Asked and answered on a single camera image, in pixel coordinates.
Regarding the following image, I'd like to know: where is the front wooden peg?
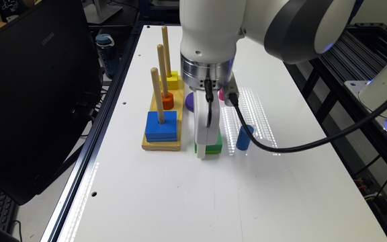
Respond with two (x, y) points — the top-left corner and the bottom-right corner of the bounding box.
(150, 67), (165, 124)

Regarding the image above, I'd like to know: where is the orange hexagon block on peg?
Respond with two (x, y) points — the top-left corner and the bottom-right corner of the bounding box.
(162, 92), (174, 110)

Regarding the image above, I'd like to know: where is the blue square block on peg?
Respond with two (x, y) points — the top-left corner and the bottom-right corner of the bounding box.
(145, 111), (177, 142)

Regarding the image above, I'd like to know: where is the pink round disc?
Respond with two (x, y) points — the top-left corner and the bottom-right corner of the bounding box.
(218, 89), (224, 101)

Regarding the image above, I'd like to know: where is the yellow square block on peg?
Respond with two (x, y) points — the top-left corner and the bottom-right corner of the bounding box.
(164, 71), (179, 90)

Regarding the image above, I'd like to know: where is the black camera cable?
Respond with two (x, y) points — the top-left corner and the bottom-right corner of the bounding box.
(228, 75), (387, 154)

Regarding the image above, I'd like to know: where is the wooden peg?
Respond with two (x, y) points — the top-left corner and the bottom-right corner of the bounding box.
(157, 44), (169, 98)
(150, 67), (165, 124)
(161, 26), (172, 77)

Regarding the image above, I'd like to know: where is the monitor stand base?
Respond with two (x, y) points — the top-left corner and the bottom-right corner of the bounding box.
(83, 0), (123, 24)

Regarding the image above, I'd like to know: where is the black Samsung laptop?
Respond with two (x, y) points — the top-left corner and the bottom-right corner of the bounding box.
(0, 0), (102, 204)

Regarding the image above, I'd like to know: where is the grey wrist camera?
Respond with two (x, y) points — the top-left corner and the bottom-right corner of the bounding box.
(222, 74), (239, 107)

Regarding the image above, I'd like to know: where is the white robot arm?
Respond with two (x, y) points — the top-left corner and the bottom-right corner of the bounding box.
(179, 0), (355, 159)

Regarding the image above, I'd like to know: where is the purple round ring block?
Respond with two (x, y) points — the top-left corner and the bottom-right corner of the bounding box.
(185, 92), (194, 112)

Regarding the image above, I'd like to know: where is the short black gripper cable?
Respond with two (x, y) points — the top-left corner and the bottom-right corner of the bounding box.
(204, 79), (214, 128)

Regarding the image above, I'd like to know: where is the wooden peg base board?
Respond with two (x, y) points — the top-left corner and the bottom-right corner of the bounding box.
(142, 79), (184, 151)

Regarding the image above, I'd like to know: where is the rear wooden peg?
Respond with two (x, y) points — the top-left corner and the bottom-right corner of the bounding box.
(161, 26), (172, 77)

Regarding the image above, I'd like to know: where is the dark water bottle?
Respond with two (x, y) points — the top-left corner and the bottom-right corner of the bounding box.
(95, 34), (120, 79)

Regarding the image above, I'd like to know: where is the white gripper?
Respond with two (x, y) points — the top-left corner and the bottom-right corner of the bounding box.
(193, 89), (220, 159)

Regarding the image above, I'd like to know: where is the black aluminium frame rail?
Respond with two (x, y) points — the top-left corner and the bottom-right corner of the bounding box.
(41, 22), (155, 242)

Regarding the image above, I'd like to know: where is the middle wooden peg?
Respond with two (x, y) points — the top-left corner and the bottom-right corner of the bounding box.
(157, 44), (169, 98)

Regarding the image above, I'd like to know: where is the blue cylinder block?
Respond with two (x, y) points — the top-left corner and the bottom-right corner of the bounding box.
(236, 126), (251, 151)

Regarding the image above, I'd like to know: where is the green square block with hole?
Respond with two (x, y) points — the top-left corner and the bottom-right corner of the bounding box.
(195, 130), (222, 154)

